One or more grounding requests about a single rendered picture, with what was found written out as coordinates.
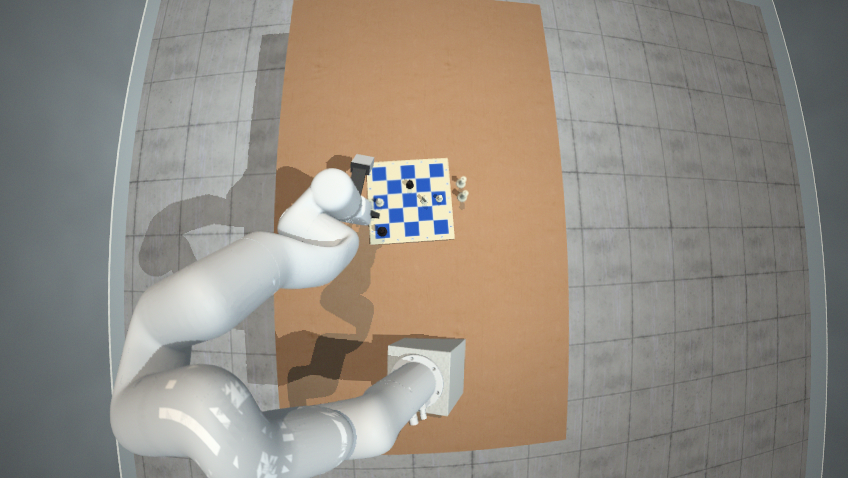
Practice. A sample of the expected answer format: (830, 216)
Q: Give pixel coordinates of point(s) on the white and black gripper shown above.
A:
(365, 214)

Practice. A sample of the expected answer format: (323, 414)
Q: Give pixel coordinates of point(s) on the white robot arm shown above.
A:
(207, 413)

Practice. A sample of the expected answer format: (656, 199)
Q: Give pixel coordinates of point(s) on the blue and cream chessboard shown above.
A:
(403, 215)

